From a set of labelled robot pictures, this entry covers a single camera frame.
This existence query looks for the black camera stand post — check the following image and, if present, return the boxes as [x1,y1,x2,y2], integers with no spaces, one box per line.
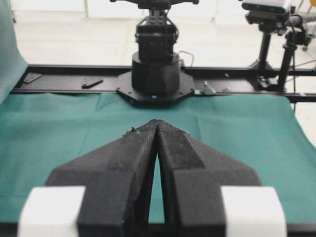
[248,25,275,89]

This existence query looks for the green backdrop cloth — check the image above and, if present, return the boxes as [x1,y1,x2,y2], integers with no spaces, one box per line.
[0,0,28,102]

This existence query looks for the green table cloth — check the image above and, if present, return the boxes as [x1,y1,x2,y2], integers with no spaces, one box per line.
[0,93,316,223]

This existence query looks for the white overhead camera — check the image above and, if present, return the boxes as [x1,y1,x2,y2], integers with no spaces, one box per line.
[241,0,292,27]

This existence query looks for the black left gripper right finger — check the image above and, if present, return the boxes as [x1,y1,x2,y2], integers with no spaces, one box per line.
[157,119,288,237]

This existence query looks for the black mounting rail frame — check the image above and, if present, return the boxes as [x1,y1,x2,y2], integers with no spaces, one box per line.
[11,65,316,105]

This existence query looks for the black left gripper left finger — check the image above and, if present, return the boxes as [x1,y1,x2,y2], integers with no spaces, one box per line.
[18,119,158,237]

